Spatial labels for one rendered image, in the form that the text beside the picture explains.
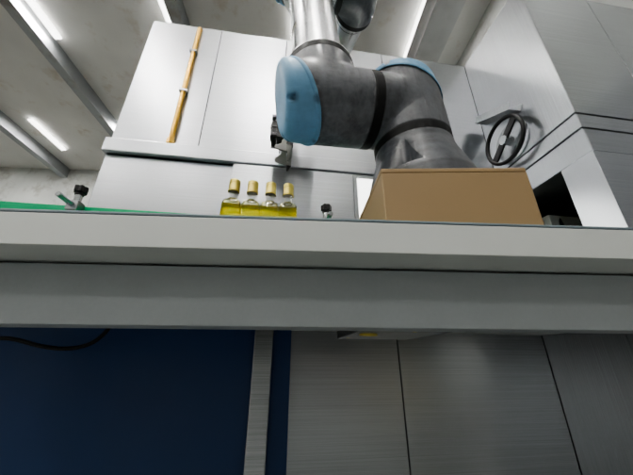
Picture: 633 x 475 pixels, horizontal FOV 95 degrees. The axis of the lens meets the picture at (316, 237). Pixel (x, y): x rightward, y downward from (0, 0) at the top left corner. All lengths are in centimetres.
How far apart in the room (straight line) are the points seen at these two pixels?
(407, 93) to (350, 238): 27
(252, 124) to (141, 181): 49
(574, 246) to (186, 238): 37
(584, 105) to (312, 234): 126
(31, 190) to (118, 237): 1301
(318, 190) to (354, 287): 85
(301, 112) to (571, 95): 114
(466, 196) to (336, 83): 22
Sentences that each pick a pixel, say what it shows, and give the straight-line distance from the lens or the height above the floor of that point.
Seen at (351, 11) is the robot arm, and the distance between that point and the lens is 85.
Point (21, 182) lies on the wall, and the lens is 1373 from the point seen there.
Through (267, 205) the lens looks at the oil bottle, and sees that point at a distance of 91.
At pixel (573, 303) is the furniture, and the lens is 42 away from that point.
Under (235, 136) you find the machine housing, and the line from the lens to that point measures 131.
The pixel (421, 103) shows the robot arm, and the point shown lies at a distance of 47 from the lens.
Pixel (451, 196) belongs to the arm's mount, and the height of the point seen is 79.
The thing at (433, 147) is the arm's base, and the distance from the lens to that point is 41.
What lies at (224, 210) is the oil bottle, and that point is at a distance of 91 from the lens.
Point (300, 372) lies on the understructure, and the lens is 98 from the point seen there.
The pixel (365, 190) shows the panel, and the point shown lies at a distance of 118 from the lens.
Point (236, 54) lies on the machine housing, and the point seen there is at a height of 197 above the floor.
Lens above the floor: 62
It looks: 23 degrees up
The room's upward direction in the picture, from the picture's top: straight up
